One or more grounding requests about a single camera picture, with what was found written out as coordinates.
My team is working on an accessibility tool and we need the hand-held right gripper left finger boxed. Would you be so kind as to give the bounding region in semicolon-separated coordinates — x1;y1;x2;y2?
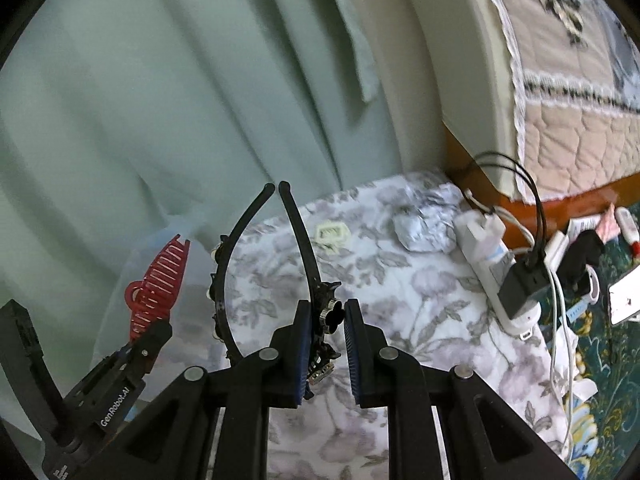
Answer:
82;300;316;480

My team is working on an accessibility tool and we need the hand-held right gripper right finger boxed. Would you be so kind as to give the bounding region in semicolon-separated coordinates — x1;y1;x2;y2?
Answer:
344;298;576;480

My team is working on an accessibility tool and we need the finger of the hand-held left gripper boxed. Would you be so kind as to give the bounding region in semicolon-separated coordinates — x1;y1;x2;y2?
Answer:
70;345;133;401
117;319;174;380

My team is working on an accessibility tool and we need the red hair claw clip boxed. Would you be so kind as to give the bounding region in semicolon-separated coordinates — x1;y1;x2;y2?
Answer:
124;234;190;343

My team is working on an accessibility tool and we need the translucent blue plastic container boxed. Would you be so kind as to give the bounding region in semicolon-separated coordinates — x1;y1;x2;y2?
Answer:
92;212;236;401

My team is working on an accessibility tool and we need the black beaded headband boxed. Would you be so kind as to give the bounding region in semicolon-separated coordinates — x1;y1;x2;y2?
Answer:
207;181;346;401

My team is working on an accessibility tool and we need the white power strip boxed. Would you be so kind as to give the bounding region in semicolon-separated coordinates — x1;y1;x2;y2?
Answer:
465;240;543;336

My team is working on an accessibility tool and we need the white plug adapter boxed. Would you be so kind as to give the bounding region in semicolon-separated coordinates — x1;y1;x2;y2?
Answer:
456;209;507;261

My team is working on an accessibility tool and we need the black charger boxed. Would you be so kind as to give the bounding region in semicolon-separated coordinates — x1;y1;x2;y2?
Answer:
497;255;548;318

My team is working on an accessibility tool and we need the black pouch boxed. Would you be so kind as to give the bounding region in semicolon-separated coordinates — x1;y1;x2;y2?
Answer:
557;230;606;293

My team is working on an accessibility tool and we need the white smartwatch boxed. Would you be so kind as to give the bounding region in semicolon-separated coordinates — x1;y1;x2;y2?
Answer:
565;265;601;326

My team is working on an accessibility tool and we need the green floral rug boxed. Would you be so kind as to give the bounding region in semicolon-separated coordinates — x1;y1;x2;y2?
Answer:
540;230;640;466

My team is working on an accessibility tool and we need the pale green curtain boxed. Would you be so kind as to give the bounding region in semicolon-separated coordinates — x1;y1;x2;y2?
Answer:
0;0;441;441

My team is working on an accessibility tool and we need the white smartphone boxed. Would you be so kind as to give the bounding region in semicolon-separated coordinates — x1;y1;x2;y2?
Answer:
607;265;640;326

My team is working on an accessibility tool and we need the pink cloth scrap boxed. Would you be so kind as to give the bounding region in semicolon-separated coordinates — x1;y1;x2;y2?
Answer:
597;205;618;243

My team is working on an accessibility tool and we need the white red tube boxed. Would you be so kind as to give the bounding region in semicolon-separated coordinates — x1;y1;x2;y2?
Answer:
614;207;640;256

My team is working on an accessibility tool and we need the cream mattress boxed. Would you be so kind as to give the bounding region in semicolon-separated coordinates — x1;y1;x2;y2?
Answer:
390;0;531;201

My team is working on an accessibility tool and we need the pale sheer cloth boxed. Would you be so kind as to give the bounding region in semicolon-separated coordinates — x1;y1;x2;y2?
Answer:
315;0;383;103

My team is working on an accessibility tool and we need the beige quilted bedspread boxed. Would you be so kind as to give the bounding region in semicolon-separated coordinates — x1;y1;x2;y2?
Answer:
475;0;640;206

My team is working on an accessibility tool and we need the white charging cable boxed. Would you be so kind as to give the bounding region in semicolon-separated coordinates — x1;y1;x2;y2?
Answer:
545;260;576;461

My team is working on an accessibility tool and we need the black cable loop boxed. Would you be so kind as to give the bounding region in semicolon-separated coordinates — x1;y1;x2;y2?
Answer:
470;151;546;266

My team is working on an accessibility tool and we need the wooden bed frame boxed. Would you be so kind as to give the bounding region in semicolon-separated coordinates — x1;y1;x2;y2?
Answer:
442;125;640;256

